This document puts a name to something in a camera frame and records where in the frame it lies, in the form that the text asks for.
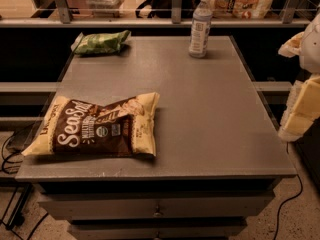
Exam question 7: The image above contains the black cables left floor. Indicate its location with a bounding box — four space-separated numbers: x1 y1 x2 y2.
0 122 50 240

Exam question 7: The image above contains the clear plastic water bottle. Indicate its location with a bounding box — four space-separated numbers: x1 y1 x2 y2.
189 0 212 58

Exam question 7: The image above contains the grey table with drawers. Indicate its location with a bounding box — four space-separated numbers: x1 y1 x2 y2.
17 36 295 240

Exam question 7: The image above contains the black cable right floor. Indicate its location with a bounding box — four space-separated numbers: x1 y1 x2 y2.
271 141 304 240

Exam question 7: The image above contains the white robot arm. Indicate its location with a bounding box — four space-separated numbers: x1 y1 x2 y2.
278 14 320 142

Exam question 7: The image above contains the brown sea salt chip bag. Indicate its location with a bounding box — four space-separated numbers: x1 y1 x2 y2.
23 92 160 157

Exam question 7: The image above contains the round drawer knob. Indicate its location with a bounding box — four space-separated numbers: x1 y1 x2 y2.
153 205 163 218

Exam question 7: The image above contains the metal shelf rail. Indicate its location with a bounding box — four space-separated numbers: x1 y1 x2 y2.
0 0 319 29

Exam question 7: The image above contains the colourful snack bag on shelf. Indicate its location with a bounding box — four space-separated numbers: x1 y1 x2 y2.
211 0 273 19

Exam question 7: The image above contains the green jalapeno chip bag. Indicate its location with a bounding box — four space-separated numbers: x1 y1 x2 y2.
71 30 131 55

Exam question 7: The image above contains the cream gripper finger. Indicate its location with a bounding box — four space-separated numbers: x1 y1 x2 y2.
278 32 304 58
278 75 320 142

